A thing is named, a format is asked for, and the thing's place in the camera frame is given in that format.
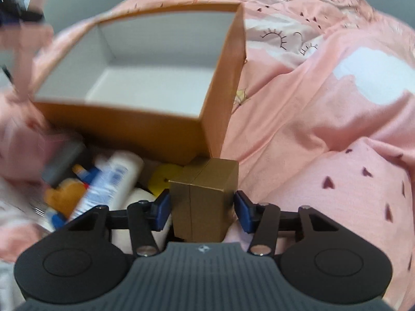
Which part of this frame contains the yellow tape measure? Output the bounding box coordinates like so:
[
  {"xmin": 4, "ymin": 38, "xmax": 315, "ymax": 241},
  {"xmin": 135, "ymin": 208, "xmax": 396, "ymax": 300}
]
[{"xmin": 147, "ymin": 164, "xmax": 183, "ymax": 197}]

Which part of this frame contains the gold cardboard box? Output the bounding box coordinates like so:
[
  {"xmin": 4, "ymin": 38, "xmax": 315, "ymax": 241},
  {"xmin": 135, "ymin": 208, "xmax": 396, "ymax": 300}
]
[{"xmin": 170, "ymin": 157, "xmax": 239, "ymax": 243}]

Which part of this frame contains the white lotion tube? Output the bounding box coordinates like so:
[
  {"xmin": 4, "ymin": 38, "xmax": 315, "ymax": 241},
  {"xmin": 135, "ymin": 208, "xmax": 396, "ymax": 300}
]
[{"xmin": 68, "ymin": 151, "xmax": 144, "ymax": 221}]

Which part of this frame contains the orange toy figure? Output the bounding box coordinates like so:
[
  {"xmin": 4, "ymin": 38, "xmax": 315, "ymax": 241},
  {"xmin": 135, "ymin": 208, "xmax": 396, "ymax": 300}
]
[{"xmin": 44, "ymin": 178, "xmax": 87, "ymax": 219}]

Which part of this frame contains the dark grey case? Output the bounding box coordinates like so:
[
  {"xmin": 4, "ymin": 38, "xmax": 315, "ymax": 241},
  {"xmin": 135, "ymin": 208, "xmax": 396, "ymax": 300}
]
[{"xmin": 41, "ymin": 140, "xmax": 85, "ymax": 188}]

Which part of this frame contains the pink patterned bed sheet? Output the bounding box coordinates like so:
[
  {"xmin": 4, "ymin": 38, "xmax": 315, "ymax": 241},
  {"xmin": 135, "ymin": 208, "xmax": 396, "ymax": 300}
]
[{"xmin": 1, "ymin": 0, "xmax": 414, "ymax": 310}]

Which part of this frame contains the orange cardboard storage box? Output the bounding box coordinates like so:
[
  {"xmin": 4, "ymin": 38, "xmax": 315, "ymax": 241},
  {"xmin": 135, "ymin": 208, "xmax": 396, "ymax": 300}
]
[{"xmin": 33, "ymin": 3, "xmax": 245, "ymax": 165}]

